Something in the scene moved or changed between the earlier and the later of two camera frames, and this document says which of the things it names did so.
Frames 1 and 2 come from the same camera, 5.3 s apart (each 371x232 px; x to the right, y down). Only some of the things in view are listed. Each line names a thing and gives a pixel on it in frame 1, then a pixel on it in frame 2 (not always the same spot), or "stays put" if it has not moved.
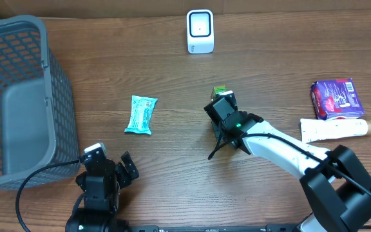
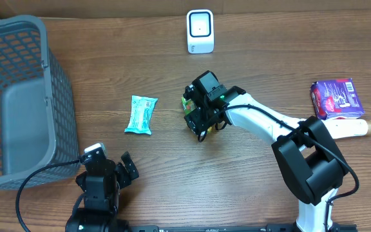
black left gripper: x=131 y=167 stays put
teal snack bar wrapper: x=141 y=113 stays put
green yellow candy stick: x=221 y=88 to x=189 y=105
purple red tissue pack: x=336 y=98 stays put
